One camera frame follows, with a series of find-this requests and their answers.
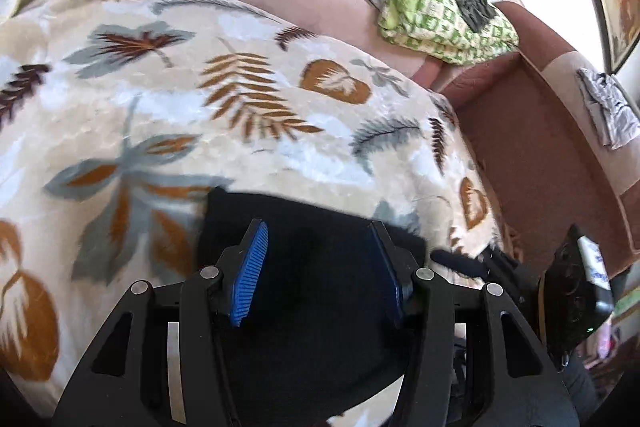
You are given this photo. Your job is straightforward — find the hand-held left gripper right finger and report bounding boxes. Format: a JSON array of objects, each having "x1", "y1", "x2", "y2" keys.
[{"x1": 369, "y1": 221, "x2": 581, "y2": 427}]

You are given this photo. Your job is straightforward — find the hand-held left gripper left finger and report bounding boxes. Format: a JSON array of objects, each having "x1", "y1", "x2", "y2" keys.
[{"x1": 52, "y1": 218, "x2": 271, "y2": 427}]

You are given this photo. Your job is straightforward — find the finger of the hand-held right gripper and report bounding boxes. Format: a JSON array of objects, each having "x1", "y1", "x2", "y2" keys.
[{"x1": 430, "y1": 248, "x2": 483, "y2": 277}]

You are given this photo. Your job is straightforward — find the black pants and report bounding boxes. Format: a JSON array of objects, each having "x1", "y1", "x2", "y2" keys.
[{"x1": 196, "y1": 187, "x2": 433, "y2": 423}]

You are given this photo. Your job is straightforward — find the person's right forearm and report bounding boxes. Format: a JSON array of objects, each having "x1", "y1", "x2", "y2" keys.
[{"x1": 557, "y1": 352, "x2": 603, "y2": 425}]

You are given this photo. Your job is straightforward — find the silver grey cloth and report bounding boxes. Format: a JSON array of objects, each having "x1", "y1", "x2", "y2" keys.
[{"x1": 577, "y1": 68, "x2": 640, "y2": 150}]

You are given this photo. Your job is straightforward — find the leaf print blanket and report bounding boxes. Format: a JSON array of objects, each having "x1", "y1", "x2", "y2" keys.
[{"x1": 0, "y1": 0, "x2": 506, "y2": 418}]

